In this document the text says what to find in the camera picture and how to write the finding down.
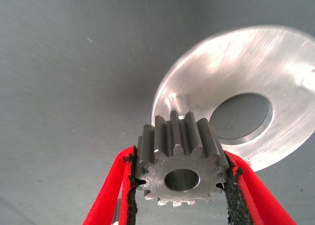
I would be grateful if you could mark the round metal carrier plate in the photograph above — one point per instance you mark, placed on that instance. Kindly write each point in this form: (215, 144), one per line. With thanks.
(246, 67)

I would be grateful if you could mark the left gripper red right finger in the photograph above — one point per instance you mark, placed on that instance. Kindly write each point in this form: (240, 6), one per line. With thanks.
(256, 198)

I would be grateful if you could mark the steel planetary gear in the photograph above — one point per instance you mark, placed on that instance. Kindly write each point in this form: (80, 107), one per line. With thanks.
(157, 170)

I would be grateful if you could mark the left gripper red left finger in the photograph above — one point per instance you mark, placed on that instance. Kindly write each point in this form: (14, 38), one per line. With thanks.
(108, 193)

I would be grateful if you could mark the dark grey table cloth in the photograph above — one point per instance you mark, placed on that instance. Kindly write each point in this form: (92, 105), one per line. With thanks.
(73, 62)

